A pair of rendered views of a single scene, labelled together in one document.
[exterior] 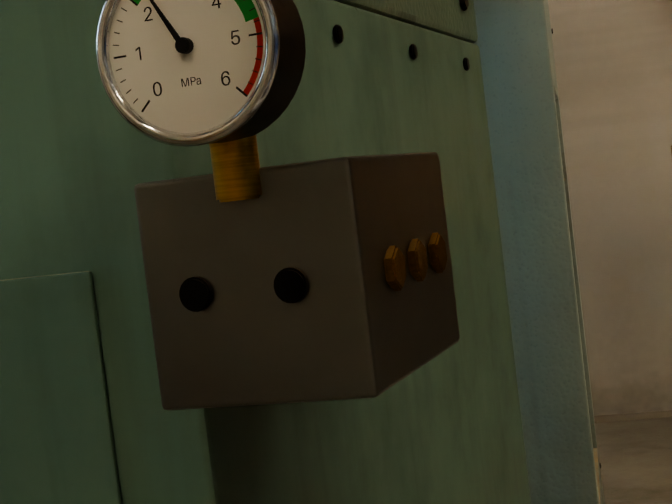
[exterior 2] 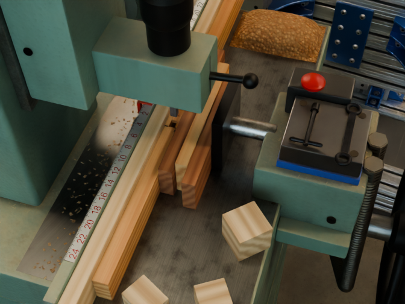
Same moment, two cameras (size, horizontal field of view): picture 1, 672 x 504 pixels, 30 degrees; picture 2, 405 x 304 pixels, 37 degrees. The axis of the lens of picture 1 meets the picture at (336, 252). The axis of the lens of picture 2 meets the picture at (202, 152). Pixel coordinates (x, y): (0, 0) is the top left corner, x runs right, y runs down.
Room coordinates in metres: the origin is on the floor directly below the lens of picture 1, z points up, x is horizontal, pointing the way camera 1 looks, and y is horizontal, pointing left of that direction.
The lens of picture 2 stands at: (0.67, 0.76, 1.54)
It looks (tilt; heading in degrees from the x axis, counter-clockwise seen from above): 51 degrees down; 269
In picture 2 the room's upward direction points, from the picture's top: 1 degrees counter-clockwise
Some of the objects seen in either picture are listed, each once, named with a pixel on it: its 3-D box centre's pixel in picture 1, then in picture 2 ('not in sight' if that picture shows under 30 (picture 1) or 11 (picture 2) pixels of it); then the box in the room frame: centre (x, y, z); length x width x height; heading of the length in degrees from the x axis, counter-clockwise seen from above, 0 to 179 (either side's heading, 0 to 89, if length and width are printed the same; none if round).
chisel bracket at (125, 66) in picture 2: not in sight; (156, 67); (0.71, 0.20, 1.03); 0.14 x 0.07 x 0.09; 161
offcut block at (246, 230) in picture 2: not in sight; (246, 231); (0.61, 0.38, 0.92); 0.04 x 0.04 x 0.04; 25
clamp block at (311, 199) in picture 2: not in sight; (314, 160); (0.51, 0.27, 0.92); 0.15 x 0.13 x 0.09; 71
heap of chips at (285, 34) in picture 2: not in sight; (279, 27); (0.53, 0.00, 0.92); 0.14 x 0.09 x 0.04; 161
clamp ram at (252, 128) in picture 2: not in sight; (248, 128); (0.60, 0.24, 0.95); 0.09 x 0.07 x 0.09; 71
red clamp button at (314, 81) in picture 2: not in sight; (313, 82); (0.52, 0.23, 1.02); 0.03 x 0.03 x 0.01
